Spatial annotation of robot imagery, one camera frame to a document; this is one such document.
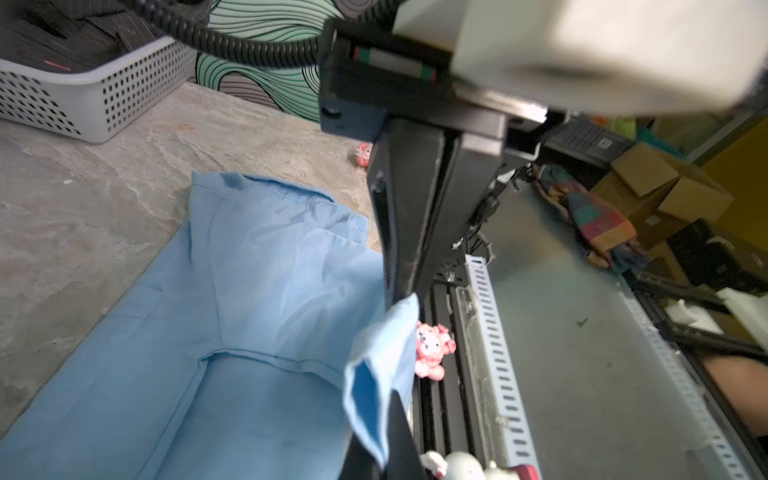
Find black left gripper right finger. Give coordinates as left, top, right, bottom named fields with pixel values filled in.
left=383, top=390, right=426, bottom=480

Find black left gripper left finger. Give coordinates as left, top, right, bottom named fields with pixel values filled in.
left=338, top=435, right=382, bottom=480

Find dark grey folded shirt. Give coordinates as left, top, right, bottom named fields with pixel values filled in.
left=0, top=0, right=211, bottom=74

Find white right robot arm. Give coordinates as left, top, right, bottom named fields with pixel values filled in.
left=129, top=1, right=767, bottom=305

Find cardboard boxes in background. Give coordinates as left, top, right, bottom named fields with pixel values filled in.
left=591, top=143, right=733, bottom=250

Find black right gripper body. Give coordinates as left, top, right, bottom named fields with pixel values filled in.
left=318, top=19, right=549, bottom=161

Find light blue long sleeve shirt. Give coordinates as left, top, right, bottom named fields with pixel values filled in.
left=1, top=173, right=419, bottom=479

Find pink white sticker toy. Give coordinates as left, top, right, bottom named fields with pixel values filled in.
left=354, top=142, right=373, bottom=169

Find white figurine toy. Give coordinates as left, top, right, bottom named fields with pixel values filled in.
left=419, top=451, right=520, bottom=480

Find white slotted cable duct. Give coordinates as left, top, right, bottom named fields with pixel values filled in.
left=460, top=255, right=541, bottom=477

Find white plastic laundry basket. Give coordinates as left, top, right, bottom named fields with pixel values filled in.
left=1, top=37, right=197, bottom=144

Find colourful striped cloth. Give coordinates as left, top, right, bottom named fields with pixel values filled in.
left=528, top=163, right=648, bottom=274

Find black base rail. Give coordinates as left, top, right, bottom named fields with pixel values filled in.
left=411, top=264, right=483, bottom=458

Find pink flat stick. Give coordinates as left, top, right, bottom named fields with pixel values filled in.
left=509, top=464, right=540, bottom=480

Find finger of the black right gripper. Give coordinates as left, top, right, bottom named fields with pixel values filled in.
left=414, top=133, right=504, bottom=299
left=367, top=118, right=459, bottom=306

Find pink pig toy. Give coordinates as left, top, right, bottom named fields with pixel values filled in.
left=415, top=322, right=456, bottom=381

